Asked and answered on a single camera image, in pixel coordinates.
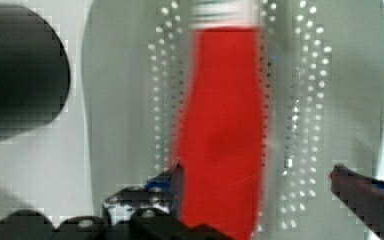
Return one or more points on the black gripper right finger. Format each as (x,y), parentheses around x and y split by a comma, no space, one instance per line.
(363,195)

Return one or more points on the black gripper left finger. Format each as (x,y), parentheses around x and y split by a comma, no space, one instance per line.
(164,192)

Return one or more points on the red ketchup bottle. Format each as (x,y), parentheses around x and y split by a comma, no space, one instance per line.
(220,140)

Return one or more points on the green oval strainer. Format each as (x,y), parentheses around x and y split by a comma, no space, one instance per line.
(323,74)

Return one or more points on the black frying pan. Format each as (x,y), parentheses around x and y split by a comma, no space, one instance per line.
(34,71)

